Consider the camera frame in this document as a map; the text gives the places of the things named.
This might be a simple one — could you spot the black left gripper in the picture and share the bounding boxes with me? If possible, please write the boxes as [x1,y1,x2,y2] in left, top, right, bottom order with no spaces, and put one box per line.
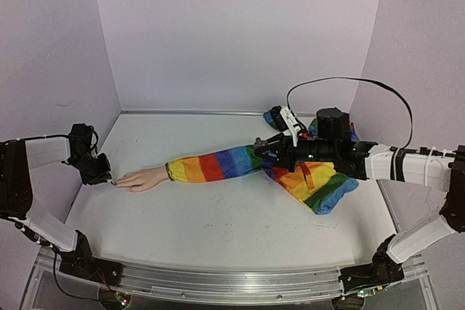
[68,152,111,186]

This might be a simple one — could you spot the purple nail polish bottle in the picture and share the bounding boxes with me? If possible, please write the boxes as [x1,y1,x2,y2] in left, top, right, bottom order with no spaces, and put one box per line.
[254,137,267,149]

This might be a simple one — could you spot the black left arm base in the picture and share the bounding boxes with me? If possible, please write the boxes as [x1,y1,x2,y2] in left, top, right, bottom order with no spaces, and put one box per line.
[52,231,123,286]

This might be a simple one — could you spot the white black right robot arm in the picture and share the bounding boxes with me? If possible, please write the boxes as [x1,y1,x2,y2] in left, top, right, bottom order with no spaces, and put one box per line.
[254,107,464,264]

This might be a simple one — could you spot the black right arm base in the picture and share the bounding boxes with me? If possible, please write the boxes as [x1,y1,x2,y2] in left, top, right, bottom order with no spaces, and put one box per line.
[339,235,404,293]

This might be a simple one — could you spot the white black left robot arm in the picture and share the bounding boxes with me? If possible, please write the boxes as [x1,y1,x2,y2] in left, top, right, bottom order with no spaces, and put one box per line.
[1,123,112,253]

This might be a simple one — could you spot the mannequin hand with forearm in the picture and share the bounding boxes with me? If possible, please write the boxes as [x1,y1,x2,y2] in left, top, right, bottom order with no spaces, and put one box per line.
[115,167,169,192]

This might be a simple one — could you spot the rainbow striped jacket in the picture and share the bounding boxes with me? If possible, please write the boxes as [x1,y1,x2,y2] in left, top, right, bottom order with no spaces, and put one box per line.
[165,108,360,216]

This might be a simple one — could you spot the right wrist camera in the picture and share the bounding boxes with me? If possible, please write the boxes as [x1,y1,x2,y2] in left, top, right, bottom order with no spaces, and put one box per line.
[270,106,308,147]

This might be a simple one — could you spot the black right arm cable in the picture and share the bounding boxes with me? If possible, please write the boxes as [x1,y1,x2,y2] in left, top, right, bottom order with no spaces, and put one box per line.
[286,77,414,150]

